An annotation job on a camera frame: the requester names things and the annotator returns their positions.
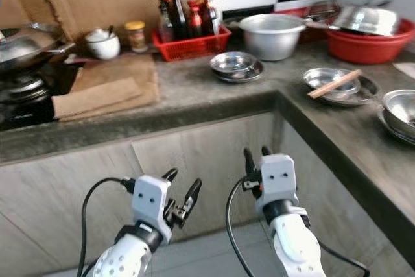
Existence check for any black gas stove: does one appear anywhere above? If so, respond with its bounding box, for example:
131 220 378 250
0 63 82 132

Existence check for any brown paper sheet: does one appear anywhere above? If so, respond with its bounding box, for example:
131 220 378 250
52 53 160 121

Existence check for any tall dark sauce bottle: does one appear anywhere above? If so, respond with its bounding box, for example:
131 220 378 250
171 0 189 39

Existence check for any glass jar yellow lid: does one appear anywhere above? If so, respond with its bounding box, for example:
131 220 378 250
124 21 147 53

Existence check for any red plastic basket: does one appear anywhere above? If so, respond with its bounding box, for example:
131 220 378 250
153 25 232 62

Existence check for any deep steel plate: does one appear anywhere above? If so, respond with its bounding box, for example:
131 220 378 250
213 63 265 84

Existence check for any wide rim steel bowl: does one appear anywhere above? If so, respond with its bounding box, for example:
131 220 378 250
210 51 257 73

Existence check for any large steel mixing bowl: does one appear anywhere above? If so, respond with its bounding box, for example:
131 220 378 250
381 89 415 136

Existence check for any red plastic dish rack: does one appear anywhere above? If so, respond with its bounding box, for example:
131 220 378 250
276 3 341 44

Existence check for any wooden chopstick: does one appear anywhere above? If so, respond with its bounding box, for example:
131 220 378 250
308 69 361 97
309 71 362 100

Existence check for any red plastic basin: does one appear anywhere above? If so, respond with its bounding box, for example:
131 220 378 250
324 18 415 65

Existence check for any white lidded ceramic pot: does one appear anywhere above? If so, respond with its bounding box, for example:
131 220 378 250
84 24 121 60

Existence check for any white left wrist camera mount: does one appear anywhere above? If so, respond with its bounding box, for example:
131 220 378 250
132 175 172 226

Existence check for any steel wok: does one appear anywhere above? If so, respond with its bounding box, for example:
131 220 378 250
0 23 77 73

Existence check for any small red sauce bottle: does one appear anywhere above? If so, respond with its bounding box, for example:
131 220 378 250
188 6 202 38

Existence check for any grey wood stove cabinet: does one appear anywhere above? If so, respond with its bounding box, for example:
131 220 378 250
0 112 276 271

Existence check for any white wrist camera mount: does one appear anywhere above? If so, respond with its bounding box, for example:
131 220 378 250
255 154 298 211
132 175 172 226

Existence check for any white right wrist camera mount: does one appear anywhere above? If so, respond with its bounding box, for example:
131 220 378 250
255 154 298 211

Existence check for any grey wood sink cabinet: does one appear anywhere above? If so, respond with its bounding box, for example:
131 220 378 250
272 115 415 265

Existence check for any aluminium cooking pot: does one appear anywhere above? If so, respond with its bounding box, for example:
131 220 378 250
238 13 307 62

